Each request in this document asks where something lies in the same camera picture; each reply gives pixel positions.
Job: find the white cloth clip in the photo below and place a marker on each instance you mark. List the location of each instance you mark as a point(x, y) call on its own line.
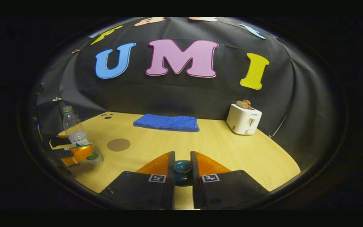
point(57, 99)

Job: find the white toaster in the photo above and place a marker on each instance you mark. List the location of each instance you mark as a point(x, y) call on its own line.
point(241, 121)

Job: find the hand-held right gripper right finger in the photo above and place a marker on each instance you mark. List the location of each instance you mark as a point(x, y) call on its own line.
point(195, 176)

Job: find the dark brown toast slice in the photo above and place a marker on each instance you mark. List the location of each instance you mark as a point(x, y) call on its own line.
point(247, 103)

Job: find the light toast slice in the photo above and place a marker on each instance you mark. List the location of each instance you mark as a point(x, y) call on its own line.
point(240, 104)

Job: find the black backdrop cloth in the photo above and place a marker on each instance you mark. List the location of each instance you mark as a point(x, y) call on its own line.
point(184, 91)

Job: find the copper cloth clip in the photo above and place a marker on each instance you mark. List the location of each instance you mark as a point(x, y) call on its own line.
point(75, 51)

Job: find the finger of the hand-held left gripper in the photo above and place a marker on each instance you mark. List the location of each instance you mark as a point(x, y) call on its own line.
point(79, 154)
point(58, 141)

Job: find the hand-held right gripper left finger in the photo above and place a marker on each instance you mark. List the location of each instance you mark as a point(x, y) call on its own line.
point(170, 176)

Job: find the clear plastic water bottle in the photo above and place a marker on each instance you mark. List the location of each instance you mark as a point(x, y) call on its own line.
point(74, 129)

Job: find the round brown coaster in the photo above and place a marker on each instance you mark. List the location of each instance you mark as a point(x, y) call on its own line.
point(118, 144)

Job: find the blue folded towel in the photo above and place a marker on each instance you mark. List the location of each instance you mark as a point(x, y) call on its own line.
point(169, 123)

